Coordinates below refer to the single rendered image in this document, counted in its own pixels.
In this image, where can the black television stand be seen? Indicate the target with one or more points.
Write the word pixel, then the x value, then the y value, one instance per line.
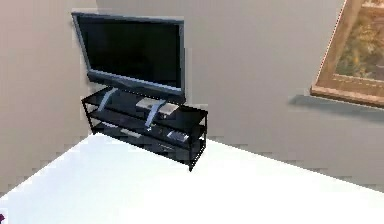
pixel 186 123

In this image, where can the grey flat box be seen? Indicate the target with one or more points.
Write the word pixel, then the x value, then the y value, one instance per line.
pixel 168 109

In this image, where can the small grey remote control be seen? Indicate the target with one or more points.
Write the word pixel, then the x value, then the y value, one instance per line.
pixel 177 136

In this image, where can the black flat television set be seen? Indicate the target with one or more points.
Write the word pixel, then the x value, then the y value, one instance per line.
pixel 133 53

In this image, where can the wooden framed wall picture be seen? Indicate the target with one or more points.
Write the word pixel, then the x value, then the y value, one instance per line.
pixel 356 53

